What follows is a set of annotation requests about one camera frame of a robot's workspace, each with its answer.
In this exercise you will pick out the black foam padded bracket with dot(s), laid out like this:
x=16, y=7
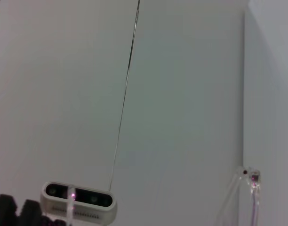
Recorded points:
x=5, y=207

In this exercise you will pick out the clear plastic glasses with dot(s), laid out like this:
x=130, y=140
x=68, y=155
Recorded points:
x=254, y=181

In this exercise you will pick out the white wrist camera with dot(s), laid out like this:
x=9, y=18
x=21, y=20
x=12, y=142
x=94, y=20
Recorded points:
x=78, y=204

